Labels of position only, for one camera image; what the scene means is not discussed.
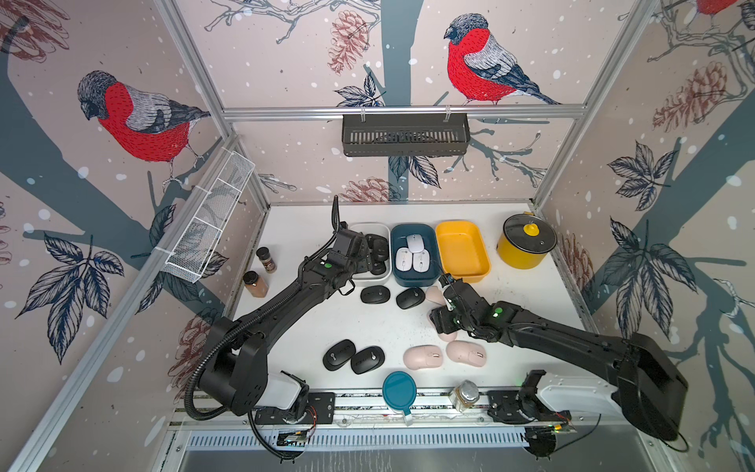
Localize black mouse small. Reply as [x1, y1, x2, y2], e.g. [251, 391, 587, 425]
[370, 262, 387, 277]

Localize white mouse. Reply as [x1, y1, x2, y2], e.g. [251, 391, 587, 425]
[412, 250, 432, 273]
[394, 247, 414, 273]
[406, 234, 425, 254]

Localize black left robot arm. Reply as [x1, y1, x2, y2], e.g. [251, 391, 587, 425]
[184, 198, 372, 421]

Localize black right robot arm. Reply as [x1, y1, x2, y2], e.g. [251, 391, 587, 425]
[430, 275, 688, 442]

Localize white storage box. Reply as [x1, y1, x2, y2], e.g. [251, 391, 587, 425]
[349, 222, 392, 285]

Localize teal storage box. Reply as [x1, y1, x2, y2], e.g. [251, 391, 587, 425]
[390, 223, 442, 287]

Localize yellow storage box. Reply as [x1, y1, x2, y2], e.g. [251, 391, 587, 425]
[436, 220, 492, 283]

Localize pink mouse top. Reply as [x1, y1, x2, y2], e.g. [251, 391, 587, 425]
[425, 286, 446, 306]

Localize black mouse beside pink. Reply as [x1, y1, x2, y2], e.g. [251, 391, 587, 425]
[395, 287, 426, 310]

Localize glass jar silver lid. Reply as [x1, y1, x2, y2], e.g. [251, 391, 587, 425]
[448, 380, 480, 413]

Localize teal round lid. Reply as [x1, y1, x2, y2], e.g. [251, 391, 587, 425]
[381, 371, 417, 426]

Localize spice jar dark lid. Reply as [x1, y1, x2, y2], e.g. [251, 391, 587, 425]
[256, 247, 277, 273]

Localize yellow pot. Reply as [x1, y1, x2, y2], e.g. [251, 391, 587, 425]
[497, 214, 558, 269]

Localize spice jar brown contents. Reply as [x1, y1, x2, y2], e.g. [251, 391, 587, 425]
[243, 271, 269, 298]

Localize glass lid yellow knob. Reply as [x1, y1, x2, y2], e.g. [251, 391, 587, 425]
[503, 214, 558, 255]

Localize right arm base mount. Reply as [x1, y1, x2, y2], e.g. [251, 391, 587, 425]
[486, 370, 571, 426]

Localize black hanging wire basket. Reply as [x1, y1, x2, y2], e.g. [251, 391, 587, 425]
[341, 113, 471, 157]

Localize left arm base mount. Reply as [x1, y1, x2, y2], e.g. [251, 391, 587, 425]
[253, 371, 336, 426]

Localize white wire mesh shelf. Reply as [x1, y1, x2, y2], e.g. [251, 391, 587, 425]
[161, 149, 255, 283]

